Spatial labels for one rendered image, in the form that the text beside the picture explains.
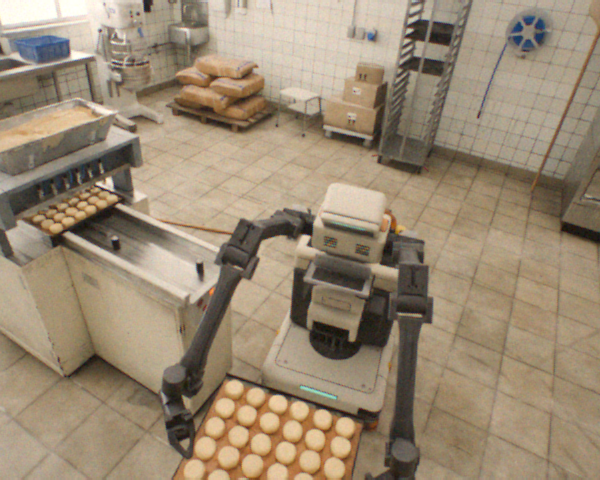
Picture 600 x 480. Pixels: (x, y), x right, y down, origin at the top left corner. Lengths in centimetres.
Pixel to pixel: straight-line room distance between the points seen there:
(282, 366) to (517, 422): 132
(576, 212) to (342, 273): 309
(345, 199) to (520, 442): 170
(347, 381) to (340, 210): 101
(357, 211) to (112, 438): 164
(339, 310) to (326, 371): 47
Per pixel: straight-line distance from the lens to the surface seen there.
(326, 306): 185
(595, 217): 448
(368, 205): 149
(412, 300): 112
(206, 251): 191
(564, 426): 288
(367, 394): 219
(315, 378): 220
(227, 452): 115
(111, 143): 220
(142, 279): 180
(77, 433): 250
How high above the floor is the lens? 205
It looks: 36 degrees down
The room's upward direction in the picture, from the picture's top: 5 degrees clockwise
